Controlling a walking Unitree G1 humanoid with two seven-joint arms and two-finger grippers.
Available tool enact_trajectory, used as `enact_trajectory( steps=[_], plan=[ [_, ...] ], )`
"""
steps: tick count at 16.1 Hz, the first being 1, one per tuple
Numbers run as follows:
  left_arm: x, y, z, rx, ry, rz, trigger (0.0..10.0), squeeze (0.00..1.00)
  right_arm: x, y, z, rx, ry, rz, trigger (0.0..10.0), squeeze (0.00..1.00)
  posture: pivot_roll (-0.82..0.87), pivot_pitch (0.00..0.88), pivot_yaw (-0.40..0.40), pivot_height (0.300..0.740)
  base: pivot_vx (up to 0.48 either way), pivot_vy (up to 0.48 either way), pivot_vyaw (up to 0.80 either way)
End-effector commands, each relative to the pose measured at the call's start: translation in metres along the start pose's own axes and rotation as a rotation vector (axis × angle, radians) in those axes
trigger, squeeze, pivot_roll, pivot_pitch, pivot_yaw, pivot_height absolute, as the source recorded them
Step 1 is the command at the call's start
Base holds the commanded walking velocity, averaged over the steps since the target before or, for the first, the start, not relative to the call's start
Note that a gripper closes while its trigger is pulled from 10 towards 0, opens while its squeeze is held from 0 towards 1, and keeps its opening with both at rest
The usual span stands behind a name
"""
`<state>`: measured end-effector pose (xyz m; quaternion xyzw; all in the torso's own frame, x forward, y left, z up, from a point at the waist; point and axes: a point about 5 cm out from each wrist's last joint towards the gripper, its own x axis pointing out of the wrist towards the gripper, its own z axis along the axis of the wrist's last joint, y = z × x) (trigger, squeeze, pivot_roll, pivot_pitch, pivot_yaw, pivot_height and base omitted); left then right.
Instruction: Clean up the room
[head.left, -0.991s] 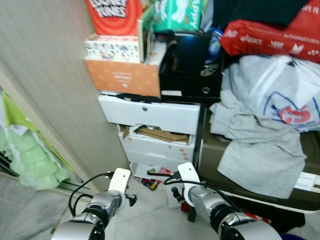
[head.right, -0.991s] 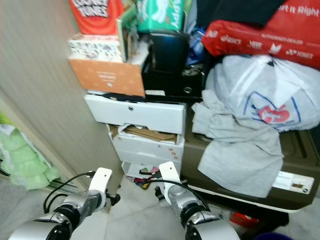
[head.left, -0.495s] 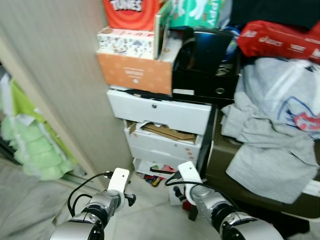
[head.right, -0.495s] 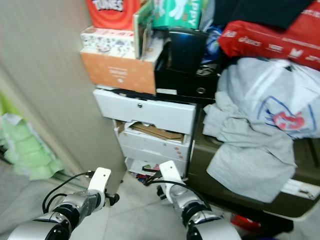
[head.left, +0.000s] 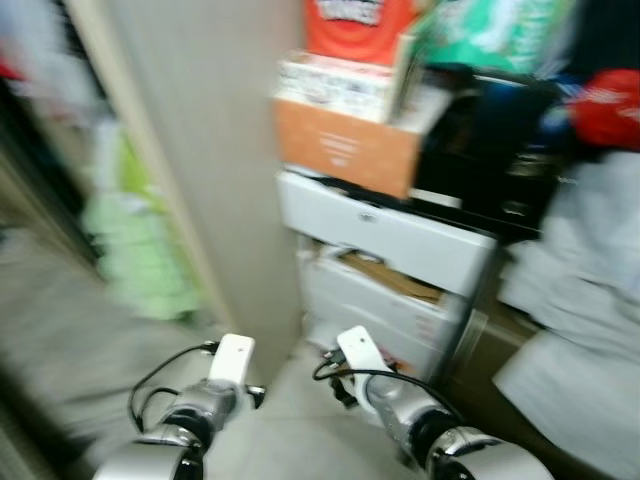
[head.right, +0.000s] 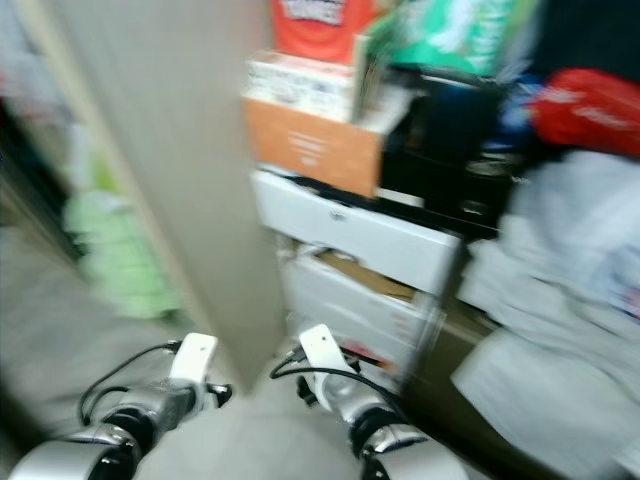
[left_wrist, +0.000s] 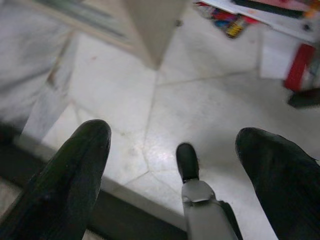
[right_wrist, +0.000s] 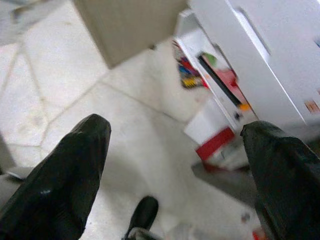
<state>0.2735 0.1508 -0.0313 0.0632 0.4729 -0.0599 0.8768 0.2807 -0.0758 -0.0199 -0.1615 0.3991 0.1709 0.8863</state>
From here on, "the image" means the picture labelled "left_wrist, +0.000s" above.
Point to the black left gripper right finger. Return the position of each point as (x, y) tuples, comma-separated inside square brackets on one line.
[(287, 190)]

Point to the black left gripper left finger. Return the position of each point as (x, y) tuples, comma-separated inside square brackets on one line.
[(57, 195)]

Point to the robot left leg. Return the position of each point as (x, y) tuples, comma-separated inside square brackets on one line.
[(200, 212)]

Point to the black flat object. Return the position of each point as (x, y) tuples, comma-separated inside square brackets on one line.
[(305, 98)]

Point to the red cardboard box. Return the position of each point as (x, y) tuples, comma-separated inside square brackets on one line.
[(297, 67)]

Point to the white paper sheet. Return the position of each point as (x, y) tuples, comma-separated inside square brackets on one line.
[(275, 57)]

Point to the colourful comic book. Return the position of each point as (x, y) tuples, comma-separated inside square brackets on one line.
[(230, 22)]

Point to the beige framed panel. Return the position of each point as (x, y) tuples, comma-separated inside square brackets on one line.
[(95, 15)]

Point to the cream cabinet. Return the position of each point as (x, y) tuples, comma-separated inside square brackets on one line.
[(155, 30)]

